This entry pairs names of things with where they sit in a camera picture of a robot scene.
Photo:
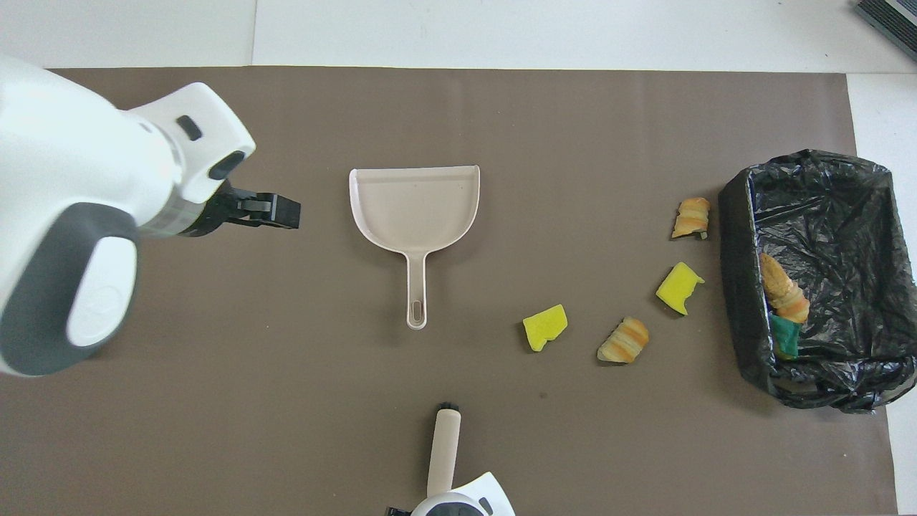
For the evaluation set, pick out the striped orange croissant piece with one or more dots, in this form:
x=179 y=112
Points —
x=692 y=215
x=625 y=340

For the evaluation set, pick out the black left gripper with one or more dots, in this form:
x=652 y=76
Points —
x=218 y=211

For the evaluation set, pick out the brown bread roll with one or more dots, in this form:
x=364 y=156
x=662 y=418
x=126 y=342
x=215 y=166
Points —
x=771 y=271

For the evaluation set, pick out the pale yellow bread piece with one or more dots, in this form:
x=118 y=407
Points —
x=791 y=304

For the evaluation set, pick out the brown table mat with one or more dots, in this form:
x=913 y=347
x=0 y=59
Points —
x=573 y=115

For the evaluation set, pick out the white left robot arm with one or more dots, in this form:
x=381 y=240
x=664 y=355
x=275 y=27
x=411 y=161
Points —
x=71 y=143

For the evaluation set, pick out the black bag-lined bin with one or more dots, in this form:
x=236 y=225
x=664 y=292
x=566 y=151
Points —
x=845 y=215

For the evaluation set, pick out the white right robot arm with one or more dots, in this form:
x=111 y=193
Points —
x=466 y=502

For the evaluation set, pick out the yellow and green sponge piece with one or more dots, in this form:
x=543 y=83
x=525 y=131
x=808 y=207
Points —
x=786 y=338

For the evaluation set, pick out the grey ribbed device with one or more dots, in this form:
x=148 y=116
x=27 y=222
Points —
x=892 y=18

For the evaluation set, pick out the beige plastic dustpan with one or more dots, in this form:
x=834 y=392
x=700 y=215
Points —
x=412 y=208

